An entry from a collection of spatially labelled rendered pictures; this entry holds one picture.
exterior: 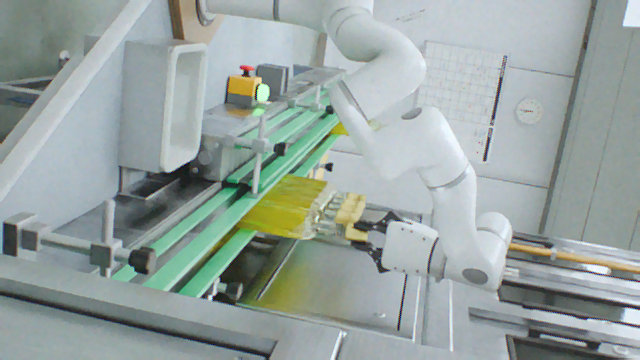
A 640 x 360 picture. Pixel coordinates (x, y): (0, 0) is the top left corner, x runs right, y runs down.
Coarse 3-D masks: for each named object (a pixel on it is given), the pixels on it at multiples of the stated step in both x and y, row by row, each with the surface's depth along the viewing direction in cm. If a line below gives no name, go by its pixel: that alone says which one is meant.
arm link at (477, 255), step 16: (464, 176) 112; (432, 192) 115; (448, 192) 113; (464, 192) 113; (448, 208) 114; (464, 208) 113; (448, 224) 114; (464, 224) 113; (448, 240) 115; (464, 240) 113; (480, 240) 118; (496, 240) 119; (448, 256) 117; (464, 256) 115; (480, 256) 114; (496, 256) 117; (464, 272) 117; (480, 272) 116; (496, 272) 116
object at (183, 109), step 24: (192, 48) 119; (168, 72) 113; (192, 72) 129; (168, 96) 114; (192, 96) 130; (168, 120) 115; (192, 120) 131; (168, 144) 132; (192, 144) 132; (168, 168) 118
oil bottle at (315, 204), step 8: (272, 192) 145; (280, 192) 146; (272, 200) 142; (280, 200) 142; (288, 200) 142; (296, 200) 142; (304, 200) 143; (312, 200) 144; (312, 208) 141; (320, 208) 142; (320, 216) 142
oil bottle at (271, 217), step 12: (264, 204) 138; (276, 204) 139; (288, 204) 140; (252, 216) 138; (264, 216) 137; (276, 216) 137; (288, 216) 136; (300, 216) 136; (312, 216) 136; (252, 228) 138; (264, 228) 138; (276, 228) 137; (288, 228) 137; (300, 228) 136; (312, 228) 136
